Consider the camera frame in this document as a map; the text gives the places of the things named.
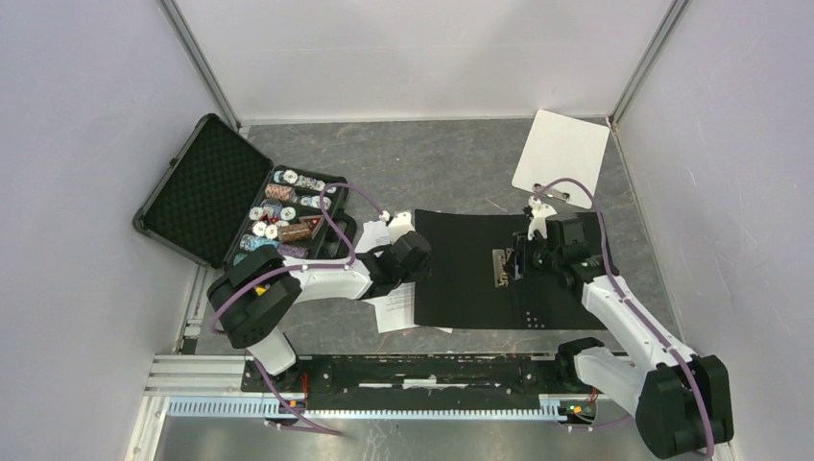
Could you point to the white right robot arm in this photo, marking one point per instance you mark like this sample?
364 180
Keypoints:
680 400

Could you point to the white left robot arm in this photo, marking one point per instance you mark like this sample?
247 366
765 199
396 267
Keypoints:
251 298

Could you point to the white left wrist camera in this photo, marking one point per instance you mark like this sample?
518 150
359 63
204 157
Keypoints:
397 225

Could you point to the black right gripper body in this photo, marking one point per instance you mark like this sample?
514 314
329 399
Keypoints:
543 255

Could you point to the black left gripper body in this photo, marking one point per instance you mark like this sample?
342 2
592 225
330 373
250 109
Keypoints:
418 274

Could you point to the blank white paper sheet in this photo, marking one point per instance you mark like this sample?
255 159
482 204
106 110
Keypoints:
374 234

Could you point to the white clipboard metal clip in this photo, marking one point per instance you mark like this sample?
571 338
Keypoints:
559 146

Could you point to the red folder black inside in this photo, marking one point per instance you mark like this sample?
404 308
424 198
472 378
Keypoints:
491 272

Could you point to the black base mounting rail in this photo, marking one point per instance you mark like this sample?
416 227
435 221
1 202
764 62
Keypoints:
512 381

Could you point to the printed text paper sheet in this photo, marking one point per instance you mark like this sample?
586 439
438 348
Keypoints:
395 311

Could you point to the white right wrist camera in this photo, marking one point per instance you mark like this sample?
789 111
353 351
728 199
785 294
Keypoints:
538 212

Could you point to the silver folder clip mechanism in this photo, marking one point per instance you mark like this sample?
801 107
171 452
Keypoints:
500 275

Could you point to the black poker chip case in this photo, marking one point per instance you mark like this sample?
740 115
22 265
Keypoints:
221 198

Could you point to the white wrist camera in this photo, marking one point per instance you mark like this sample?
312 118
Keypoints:
538 212
397 225

